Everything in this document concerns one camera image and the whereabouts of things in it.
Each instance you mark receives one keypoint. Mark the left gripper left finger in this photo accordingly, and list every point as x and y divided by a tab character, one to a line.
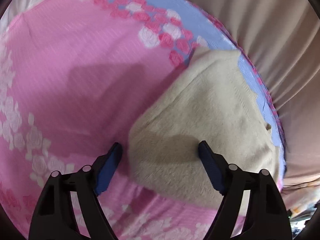
68	206

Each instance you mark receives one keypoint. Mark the cream knit sweater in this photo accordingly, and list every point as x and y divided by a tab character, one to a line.
210	101

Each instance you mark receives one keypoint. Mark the beige curtain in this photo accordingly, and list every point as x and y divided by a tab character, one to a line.
281	38

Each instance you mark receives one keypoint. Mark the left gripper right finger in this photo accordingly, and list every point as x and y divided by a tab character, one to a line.
266	216

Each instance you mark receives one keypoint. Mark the pink floral bed sheet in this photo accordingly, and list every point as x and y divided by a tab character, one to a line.
76	74

